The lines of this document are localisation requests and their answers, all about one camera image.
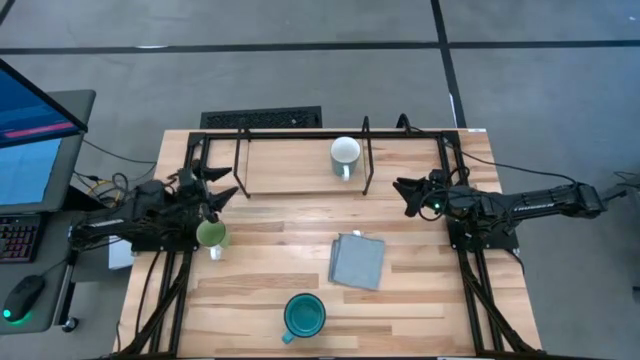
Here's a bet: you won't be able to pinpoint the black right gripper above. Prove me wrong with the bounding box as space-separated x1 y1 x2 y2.
391 169 454 222

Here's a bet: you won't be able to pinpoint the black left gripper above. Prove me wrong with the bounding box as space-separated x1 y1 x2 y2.
175 158 241 225

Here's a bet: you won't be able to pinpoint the green mug with white handle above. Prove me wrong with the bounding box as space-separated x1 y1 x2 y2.
195 218 232 261

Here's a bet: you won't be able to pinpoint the large teal mug white handle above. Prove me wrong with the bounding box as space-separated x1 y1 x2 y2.
329 135 362 183

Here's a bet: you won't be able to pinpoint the teal mug with teal handle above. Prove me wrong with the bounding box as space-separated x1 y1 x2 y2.
280 292 328 345

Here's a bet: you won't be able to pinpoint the wooden shelf with black legs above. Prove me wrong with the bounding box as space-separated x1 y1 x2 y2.
232 115 376 200

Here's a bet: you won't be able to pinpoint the black floor vent grate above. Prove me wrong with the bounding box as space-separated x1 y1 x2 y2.
199 105 323 130

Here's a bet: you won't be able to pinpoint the folded grey cloth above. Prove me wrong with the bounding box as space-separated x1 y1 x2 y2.
327 229 387 292

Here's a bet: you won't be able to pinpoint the white box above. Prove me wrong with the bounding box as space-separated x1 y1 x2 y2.
108 234 135 271

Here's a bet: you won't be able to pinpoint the light blue screen monitor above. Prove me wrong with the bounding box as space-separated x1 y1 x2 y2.
0 134 84 215

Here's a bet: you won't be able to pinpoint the grey side desk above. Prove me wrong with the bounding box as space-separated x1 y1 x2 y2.
0 89 97 335

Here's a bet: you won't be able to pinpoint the dark blue screen monitor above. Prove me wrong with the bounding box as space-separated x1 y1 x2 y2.
0 58 89 149

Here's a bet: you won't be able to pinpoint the black keyboard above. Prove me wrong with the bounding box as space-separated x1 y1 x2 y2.
0 213 43 264

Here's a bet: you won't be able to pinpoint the black floor stand legs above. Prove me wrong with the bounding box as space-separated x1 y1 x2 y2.
613 170 640 202

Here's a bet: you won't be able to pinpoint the black computer mouse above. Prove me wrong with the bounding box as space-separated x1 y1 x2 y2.
1 274 47 324

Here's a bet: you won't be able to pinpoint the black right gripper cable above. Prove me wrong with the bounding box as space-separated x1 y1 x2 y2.
417 166 472 222

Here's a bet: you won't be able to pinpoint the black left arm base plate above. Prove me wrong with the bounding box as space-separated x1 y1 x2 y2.
130 232 199 253

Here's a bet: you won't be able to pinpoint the long black arm cable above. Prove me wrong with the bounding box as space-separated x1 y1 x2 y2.
396 113 580 186

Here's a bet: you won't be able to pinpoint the black aluminium table frame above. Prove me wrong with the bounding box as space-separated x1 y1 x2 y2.
112 127 546 360

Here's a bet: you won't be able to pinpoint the black cable bundle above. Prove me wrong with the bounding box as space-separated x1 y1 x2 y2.
72 169 157 211

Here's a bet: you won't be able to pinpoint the black monitor cable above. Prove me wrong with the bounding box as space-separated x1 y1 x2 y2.
82 139 158 166

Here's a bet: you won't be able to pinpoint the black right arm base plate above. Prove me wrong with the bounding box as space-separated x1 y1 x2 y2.
446 214 520 251

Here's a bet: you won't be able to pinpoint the yellow cable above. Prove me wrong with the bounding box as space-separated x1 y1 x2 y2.
88 178 124 208

